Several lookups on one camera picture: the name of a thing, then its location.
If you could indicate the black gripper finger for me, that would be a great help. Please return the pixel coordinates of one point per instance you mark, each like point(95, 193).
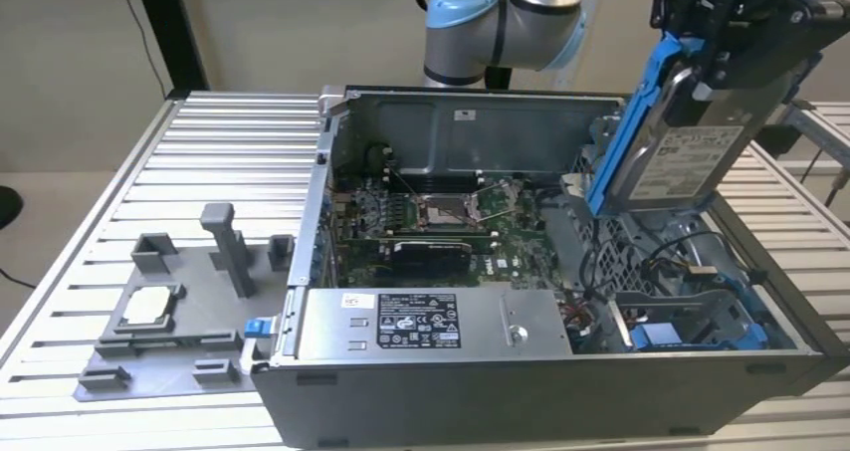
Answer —
point(683, 3)
point(757, 48)

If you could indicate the hard disk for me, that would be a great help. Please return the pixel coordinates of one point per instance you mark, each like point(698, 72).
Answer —
point(690, 162)

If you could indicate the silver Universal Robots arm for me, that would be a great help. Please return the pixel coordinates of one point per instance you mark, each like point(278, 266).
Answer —
point(458, 43)

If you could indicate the installed disk blue carrier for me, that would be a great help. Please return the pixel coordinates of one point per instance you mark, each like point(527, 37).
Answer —
point(657, 336)

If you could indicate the black table connector block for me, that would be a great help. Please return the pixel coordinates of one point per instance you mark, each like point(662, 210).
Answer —
point(779, 142)

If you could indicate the aluminium slat side table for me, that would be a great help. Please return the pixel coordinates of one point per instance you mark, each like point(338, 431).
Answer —
point(830, 127)

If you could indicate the grey metal drive cage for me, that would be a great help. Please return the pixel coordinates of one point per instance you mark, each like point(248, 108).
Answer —
point(621, 272)

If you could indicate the green computer motherboard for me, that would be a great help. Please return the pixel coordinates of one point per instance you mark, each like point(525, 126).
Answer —
point(525, 252)

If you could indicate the thin metal locking lever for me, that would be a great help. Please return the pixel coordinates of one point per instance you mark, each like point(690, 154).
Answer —
point(403, 180)

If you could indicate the CPU socket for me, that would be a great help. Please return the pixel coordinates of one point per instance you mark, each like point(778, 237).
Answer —
point(442, 212)

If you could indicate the black graphics card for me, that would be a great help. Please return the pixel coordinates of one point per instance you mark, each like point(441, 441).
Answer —
point(431, 259)

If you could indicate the silver power supply unit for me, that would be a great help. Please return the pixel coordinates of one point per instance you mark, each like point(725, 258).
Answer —
point(485, 321)

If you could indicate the open dark PC case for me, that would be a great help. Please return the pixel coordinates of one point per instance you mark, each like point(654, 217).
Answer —
point(465, 406)

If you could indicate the blue case side latch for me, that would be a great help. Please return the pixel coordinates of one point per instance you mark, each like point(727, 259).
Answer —
point(255, 329)

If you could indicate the grey parts rack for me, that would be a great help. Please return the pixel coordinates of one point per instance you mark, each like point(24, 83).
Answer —
point(199, 292)

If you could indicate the silver CPU chip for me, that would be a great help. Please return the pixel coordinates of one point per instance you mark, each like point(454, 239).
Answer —
point(147, 305)

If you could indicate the black round floor base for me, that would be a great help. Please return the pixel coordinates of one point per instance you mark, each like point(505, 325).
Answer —
point(8, 207)

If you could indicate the silver case hinge bracket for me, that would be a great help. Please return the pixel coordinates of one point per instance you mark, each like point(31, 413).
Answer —
point(332, 100)

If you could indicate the black metal frame post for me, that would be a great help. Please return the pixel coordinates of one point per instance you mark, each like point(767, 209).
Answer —
point(176, 48)

